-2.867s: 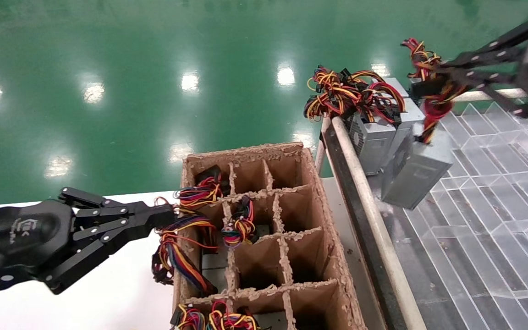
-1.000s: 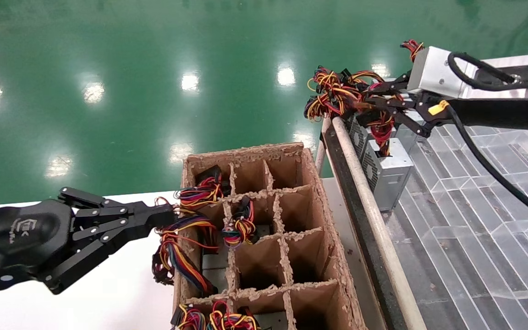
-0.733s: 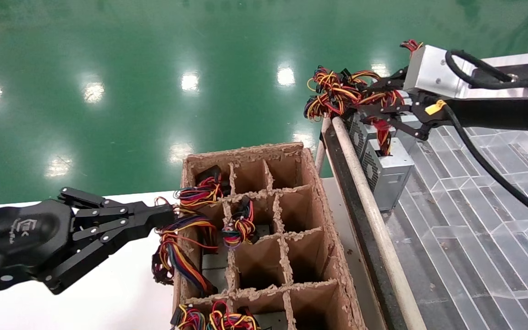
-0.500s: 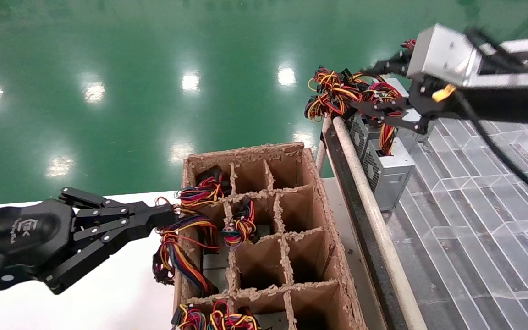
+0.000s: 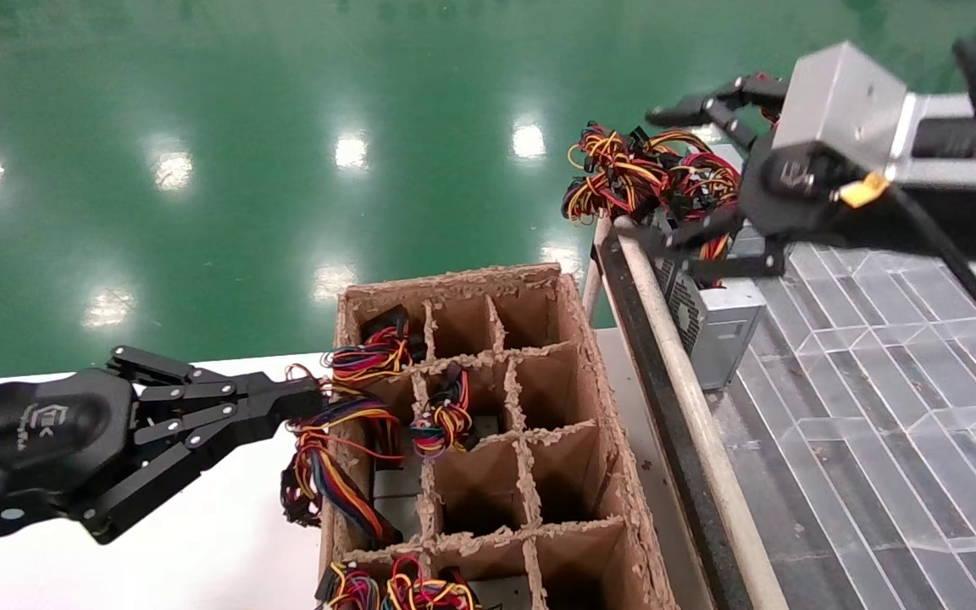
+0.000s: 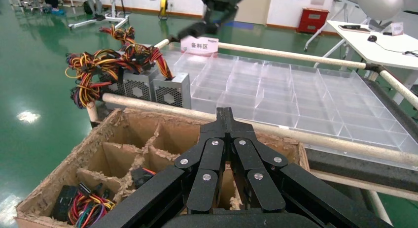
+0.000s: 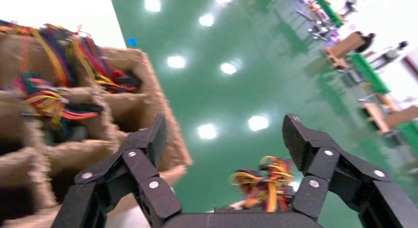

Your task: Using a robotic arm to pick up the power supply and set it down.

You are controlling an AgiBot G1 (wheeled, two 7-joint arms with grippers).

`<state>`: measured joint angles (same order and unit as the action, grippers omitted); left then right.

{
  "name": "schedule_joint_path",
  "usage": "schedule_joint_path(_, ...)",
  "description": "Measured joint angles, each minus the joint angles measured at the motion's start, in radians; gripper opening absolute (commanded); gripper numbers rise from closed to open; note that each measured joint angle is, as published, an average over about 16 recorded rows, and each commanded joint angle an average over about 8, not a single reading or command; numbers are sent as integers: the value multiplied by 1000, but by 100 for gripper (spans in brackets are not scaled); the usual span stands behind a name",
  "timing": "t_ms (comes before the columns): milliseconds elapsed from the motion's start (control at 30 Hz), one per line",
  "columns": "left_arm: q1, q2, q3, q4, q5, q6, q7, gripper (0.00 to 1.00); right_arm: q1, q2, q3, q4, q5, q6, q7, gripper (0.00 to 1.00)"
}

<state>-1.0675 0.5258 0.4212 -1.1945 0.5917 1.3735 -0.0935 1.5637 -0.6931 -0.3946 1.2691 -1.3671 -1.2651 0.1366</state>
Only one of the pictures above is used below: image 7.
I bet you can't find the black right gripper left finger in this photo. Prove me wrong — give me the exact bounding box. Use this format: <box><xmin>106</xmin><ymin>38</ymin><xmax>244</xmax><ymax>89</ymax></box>
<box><xmin>50</xmin><ymin>114</ymin><xmax>183</xmax><ymax>228</ymax></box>

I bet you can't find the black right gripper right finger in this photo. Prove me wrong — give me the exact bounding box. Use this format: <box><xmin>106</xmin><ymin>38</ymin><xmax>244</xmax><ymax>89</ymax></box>
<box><xmin>282</xmin><ymin>113</ymin><xmax>418</xmax><ymax>228</ymax></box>

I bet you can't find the brown wooden workbench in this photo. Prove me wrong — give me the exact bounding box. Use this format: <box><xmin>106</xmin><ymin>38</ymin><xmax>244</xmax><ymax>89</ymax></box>
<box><xmin>322</xmin><ymin>31</ymin><xmax>368</xmax><ymax>69</ymax></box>
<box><xmin>359</xmin><ymin>102</ymin><xmax>418</xmax><ymax>136</ymax></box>

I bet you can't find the brown cardboard divider box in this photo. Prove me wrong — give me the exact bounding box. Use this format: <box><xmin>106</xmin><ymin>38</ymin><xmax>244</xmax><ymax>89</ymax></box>
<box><xmin>0</xmin><ymin>34</ymin><xmax>193</xmax><ymax>228</ymax></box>

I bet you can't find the green topped workbench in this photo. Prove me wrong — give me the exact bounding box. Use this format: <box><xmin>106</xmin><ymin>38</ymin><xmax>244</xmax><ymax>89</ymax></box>
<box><xmin>307</xmin><ymin>0</ymin><xmax>345</xmax><ymax>28</ymax></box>
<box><xmin>349</xmin><ymin>53</ymin><xmax>391</xmax><ymax>95</ymax></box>

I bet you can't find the middle cell cable bundle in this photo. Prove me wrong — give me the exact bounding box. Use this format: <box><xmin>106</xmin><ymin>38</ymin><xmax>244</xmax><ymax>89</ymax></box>
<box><xmin>0</xmin><ymin>73</ymin><xmax>105</xmax><ymax>136</ymax></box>

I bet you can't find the left colourful cable bundle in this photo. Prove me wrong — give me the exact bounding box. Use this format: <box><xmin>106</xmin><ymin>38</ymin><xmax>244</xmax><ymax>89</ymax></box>
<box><xmin>0</xmin><ymin>21</ymin><xmax>84</xmax><ymax>88</ymax></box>

